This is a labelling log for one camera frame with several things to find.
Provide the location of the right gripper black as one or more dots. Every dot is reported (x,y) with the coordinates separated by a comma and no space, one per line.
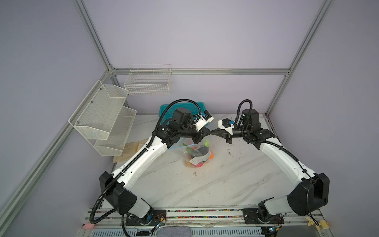
(218,132)

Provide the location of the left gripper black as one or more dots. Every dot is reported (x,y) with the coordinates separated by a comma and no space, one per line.
(200,135)

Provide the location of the teal plastic basket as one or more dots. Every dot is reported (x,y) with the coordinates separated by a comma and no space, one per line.
(187,105)

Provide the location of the clear zip bag blue zipper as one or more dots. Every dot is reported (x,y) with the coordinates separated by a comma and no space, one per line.
(183,149)

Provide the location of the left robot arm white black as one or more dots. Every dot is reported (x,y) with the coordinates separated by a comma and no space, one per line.
(116,187)

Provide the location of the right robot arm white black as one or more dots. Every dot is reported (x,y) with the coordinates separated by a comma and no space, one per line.
(311,190)

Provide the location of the white mesh two-tier shelf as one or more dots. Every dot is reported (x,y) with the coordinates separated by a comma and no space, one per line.
(104,120)

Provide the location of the grey cloth pad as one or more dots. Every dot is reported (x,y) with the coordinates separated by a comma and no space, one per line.
(174,231)

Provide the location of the beige tape scraps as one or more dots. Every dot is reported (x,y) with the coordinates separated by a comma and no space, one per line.
(321,224)

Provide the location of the pink sponge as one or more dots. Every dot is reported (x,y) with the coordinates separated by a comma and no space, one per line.
(88,226)

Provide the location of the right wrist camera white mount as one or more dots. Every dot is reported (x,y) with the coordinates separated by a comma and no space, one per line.
(227,125)

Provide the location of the white wire wall basket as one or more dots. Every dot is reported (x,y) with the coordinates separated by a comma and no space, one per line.
(148,79)

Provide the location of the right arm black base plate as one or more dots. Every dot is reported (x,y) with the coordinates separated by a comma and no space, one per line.
(258,216)

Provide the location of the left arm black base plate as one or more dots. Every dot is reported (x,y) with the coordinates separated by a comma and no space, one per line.
(153,218)

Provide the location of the aluminium rail base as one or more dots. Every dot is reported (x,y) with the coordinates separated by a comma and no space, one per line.
(211,221)

